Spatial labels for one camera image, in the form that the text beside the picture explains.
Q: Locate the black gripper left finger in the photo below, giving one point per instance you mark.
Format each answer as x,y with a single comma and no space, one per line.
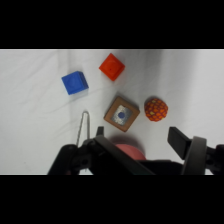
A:
110,151

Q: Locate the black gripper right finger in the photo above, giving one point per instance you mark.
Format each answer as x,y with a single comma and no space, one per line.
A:
191,151

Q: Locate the blue cube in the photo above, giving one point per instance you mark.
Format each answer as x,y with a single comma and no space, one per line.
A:
75,82

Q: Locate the pink bowl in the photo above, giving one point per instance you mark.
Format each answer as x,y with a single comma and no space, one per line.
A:
131,149

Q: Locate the red cube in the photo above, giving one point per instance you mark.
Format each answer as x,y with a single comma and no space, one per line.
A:
112,66

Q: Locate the wooden block with blue dot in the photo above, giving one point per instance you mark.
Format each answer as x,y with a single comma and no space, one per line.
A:
121,114

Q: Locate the orange yellow spotted ball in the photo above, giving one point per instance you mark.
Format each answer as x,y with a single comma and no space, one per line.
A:
155,109

